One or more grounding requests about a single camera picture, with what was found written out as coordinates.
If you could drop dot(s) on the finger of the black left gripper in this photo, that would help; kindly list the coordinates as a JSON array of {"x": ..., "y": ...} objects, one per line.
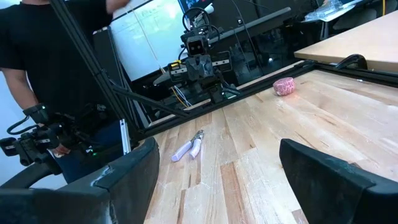
[
  {"x": 209, "y": 66},
  {"x": 199, "y": 67}
]

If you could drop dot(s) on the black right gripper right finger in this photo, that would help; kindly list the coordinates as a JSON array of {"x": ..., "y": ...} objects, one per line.
[{"x": 326, "y": 193}]

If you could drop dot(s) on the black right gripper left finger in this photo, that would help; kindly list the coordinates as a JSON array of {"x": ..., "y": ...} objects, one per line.
[{"x": 124, "y": 186}]

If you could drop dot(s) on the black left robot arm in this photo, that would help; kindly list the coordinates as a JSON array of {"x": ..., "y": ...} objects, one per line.
[{"x": 199, "y": 90}]

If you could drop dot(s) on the white-screen monitor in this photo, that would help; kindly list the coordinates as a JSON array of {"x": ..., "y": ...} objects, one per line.
[{"x": 146, "y": 40}]

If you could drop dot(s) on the dark grey desk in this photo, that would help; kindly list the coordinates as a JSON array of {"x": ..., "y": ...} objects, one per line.
[{"x": 255, "y": 25}]

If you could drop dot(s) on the pink speckled ball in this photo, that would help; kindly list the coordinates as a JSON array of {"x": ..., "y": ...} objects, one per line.
[{"x": 283, "y": 86}]

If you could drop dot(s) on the clear plastic bag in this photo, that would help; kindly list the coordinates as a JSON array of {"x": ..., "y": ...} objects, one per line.
[{"x": 329, "y": 9}]

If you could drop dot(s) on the person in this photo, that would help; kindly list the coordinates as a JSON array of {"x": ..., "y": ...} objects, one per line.
[{"x": 46, "y": 46}]

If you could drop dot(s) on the light wood desk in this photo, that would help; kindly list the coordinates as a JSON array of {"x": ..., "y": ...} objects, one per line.
[{"x": 357, "y": 40}]

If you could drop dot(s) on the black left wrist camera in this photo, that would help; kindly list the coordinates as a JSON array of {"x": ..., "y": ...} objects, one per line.
[{"x": 196, "y": 46}]

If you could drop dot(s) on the black aluminium table frame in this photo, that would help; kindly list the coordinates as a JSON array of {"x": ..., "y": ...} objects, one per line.
[{"x": 217, "y": 104}]

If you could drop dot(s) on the silver frame bracket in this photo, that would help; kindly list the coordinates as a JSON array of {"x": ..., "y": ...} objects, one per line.
[{"x": 125, "y": 137}]

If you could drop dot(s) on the black frame clamp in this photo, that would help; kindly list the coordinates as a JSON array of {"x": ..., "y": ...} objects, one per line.
[{"x": 351, "y": 60}]

